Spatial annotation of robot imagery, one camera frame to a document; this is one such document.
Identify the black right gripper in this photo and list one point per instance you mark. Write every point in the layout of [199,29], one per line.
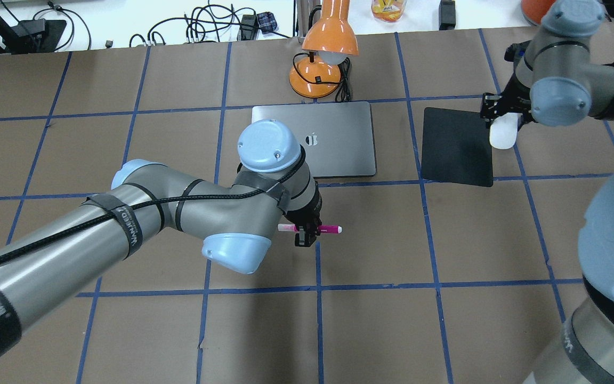
[510,102]

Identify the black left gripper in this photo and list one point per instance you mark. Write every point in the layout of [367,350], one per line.
[305,219]

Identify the white computer mouse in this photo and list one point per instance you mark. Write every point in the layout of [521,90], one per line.
[503,134]

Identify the pink marker pen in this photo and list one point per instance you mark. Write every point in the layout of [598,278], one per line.
[323,229]

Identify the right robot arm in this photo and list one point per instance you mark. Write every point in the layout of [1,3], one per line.
[555,236]

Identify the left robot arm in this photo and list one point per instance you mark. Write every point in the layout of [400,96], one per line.
[45,268]

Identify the black mousepad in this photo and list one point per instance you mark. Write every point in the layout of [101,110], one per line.
[455,148]

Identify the silver apple laptop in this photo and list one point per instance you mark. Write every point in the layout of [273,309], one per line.
[337,139]

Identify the orange cylindrical bin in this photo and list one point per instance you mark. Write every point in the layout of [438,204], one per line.
[534,10]

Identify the black power adapter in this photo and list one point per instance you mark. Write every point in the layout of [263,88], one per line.
[447,18]

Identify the orange desk lamp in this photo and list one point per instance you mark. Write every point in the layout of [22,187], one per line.
[317,70]

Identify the aluminium frame post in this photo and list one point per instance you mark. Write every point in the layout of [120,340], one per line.
[306,14]

